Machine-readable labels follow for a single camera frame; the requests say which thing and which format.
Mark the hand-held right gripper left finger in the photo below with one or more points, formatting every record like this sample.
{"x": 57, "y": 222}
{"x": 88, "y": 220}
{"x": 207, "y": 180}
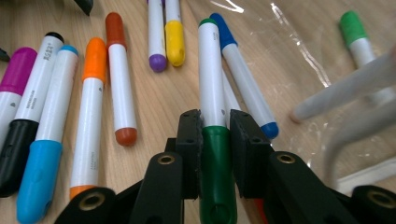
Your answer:
{"x": 190, "y": 149}

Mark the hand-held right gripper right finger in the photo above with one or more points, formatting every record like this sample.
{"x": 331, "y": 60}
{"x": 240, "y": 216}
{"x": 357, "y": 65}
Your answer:
{"x": 252, "y": 155}

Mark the magenta marker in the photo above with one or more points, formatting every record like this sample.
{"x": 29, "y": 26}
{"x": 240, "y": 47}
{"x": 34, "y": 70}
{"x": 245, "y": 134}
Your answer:
{"x": 17, "y": 68}

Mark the black marker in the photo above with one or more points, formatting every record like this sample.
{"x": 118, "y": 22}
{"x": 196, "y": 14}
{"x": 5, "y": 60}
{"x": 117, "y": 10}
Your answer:
{"x": 37, "y": 87}

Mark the dark blue marker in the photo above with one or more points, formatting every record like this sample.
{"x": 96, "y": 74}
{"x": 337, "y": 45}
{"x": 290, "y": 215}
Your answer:
{"x": 246, "y": 84}

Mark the light blue marker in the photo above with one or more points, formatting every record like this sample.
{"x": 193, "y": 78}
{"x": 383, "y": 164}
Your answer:
{"x": 53, "y": 109}

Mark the dark green marker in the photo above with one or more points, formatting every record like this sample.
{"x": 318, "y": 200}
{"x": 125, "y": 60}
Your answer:
{"x": 211, "y": 77}

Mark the brown marker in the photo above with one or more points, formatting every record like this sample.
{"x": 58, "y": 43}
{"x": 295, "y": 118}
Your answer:
{"x": 121, "y": 93}

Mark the purple marker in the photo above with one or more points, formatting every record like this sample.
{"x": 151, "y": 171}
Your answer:
{"x": 157, "y": 59}

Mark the yellow marker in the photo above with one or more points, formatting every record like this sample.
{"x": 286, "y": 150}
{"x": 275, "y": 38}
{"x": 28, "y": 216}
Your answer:
{"x": 175, "y": 40}

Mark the orange marker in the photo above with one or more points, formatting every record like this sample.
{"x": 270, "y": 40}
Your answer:
{"x": 90, "y": 109}

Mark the clear plastic pouch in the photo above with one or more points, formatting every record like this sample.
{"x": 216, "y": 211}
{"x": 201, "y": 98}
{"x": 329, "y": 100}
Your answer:
{"x": 342, "y": 93}

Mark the light green marker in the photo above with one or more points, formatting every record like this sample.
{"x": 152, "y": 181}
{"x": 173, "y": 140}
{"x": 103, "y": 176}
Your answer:
{"x": 353, "y": 29}

